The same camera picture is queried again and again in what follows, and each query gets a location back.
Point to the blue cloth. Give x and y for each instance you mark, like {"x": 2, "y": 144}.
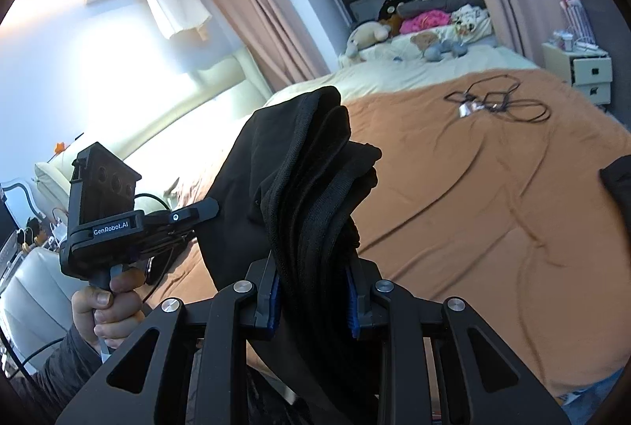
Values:
{"x": 591, "y": 390}

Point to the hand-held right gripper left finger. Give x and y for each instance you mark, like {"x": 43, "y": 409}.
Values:
{"x": 275, "y": 302}

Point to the white adapter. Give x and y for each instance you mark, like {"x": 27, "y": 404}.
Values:
{"x": 468, "y": 108}

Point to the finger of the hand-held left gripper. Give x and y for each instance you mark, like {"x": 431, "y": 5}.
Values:
{"x": 187, "y": 214}

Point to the beige plush toy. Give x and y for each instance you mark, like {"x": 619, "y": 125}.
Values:
{"x": 367, "y": 35}

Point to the pink fluffy plush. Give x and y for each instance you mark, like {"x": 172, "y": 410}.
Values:
{"x": 424, "y": 22}

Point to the white leather chair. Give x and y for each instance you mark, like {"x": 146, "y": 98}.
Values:
{"x": 34, "y": 297}

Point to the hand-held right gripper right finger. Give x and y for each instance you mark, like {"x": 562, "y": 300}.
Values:
{"x": 351, "y": 306}

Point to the dark plush toy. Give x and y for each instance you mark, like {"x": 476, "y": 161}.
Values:
{"x": 392, "y": 13}

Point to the black pants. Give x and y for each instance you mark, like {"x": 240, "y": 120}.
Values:
{"x": 305, "y": 188}

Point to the orange blanket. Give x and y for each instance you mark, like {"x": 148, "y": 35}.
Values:
{"x": 468, "y": 208}

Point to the pink white striped holder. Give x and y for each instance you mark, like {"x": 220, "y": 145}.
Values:
{"x": 577, "y": 16}

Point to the cream nightstand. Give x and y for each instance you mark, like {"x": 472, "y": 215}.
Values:
{"x": 591, "y": 70}

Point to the brown teddy bear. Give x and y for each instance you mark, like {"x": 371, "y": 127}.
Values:
{"x": 423, "y": 40}

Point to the cream bed sheet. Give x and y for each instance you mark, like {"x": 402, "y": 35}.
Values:
{"x": 394, "y": 70}

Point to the cream padded headboard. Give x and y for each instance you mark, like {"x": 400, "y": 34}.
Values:
{"x": 197, "y": 109}

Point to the person's left forearm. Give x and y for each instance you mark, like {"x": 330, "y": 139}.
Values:
{"x": 59, "y": 366}

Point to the person's left hand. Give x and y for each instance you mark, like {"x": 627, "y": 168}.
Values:
{"x": 118, "y": 306}

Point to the white printed pillow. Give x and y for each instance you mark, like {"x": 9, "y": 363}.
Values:
{"x": 473, "y": 23}

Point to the dark cloth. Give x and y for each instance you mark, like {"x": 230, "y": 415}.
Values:
{"x": 618, "y": 188}

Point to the grey plush toy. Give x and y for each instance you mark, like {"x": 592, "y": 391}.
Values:
{"x": 459, "y": 49}
{"x": 436, "y": 53}

